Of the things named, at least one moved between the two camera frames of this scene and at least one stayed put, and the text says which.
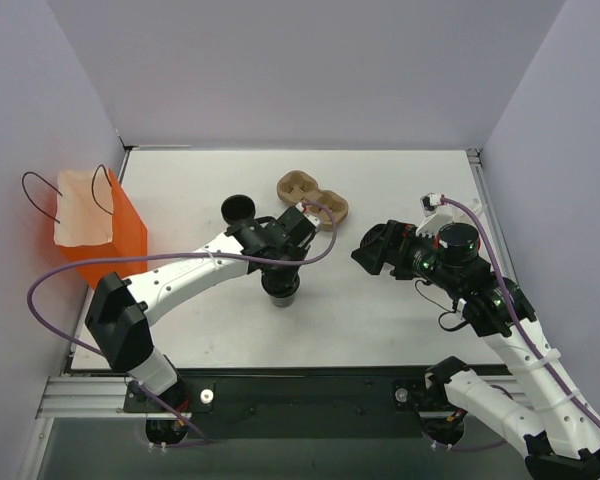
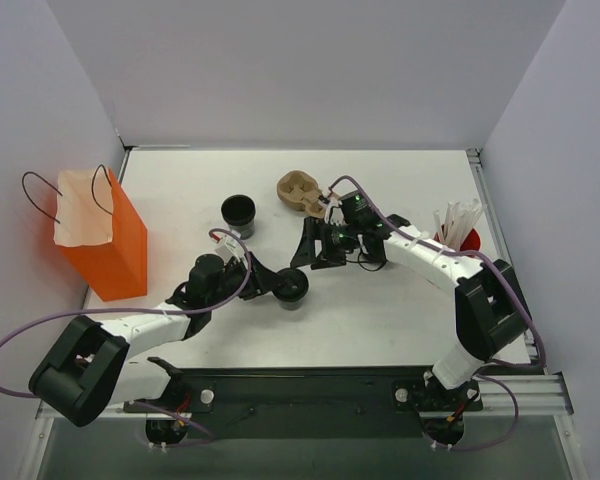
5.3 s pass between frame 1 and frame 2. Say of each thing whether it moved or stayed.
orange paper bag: stayed
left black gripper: moved
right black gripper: moved
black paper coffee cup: moved
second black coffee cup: stayed
